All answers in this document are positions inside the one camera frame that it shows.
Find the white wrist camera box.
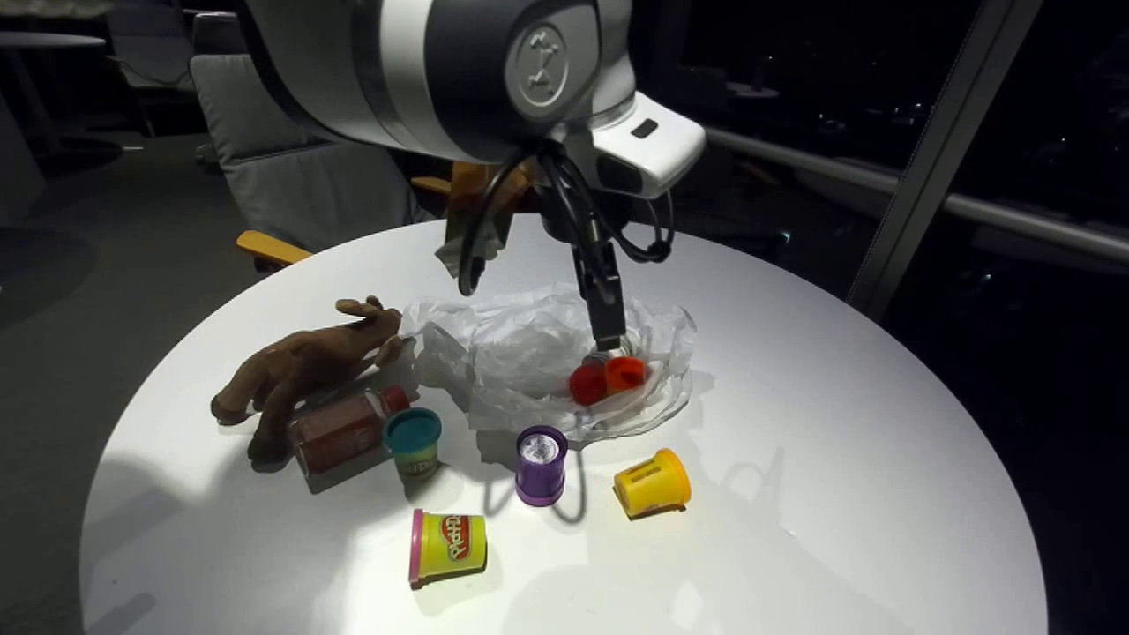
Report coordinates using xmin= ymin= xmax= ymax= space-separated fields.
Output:
xmin=587 ymin=92 xmax=709 ymax=199

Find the grey slanted metal post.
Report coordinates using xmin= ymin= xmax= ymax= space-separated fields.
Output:
xmin=843 ymin=0 xmax=1046 ymax=319

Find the grey metal railing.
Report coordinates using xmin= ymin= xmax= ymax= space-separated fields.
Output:
xmin=702 ymin=122 xmax=1129 ymax=265

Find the grey upholstered chair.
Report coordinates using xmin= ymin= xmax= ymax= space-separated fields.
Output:
xmin=186 ymin=48 xmax=417 ymax=240

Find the clear plastic bag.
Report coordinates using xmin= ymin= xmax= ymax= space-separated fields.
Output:
xmin=402 ymin=294 xmax=700 ymax=448

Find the dark background table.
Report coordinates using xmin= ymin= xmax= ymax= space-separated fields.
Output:
xmin=0 ymin=27 xmax=111 ymax=54

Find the yellow wooden slat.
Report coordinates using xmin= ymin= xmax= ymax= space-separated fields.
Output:
xmin=233 ymin=227 xmax=319 ymax=267

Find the teal lid dough tub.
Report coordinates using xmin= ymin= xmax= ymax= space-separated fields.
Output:
xmin=386 ymin=406 xmax=447 ymax=486

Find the purple dough tub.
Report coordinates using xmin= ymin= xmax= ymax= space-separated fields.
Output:
xmin=513 ymin=420 xmax=575 ymax=512

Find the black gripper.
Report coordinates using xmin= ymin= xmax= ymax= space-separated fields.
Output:
xmin=551 ymin=151 xmax=636 ymax=353

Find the dark background chair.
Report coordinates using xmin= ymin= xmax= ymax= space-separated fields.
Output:
xmin=100 ymin=0 xmax=199 ymax=92

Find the small yellow dough tub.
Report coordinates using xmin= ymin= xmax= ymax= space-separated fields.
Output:
xmin=611 ymin=443 xmax=694 ymax=523

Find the orange dough tub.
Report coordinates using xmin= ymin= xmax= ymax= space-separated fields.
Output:
xmin=601 ymin=350 xmax=654 ymax=399

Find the brown plush moose toy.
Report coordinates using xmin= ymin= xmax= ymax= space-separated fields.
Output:
xmin=208 ymin=294 xmax=406 ymax=464

